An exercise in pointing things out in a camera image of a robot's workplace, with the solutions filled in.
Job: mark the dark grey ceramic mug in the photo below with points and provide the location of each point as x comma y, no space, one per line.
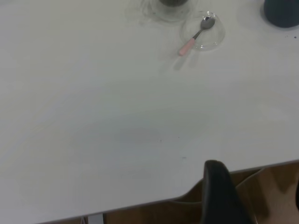
282,14

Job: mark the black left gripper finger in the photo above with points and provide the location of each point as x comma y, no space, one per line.
219,198

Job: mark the clear round glass lid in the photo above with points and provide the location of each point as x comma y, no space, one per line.
210,39

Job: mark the dark coffee beans pile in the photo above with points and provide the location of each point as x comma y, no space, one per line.
172,2

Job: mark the clear double-walled glass cup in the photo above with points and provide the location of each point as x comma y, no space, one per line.
172,14

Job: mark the white table leg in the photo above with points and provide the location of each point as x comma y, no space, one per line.
95,219

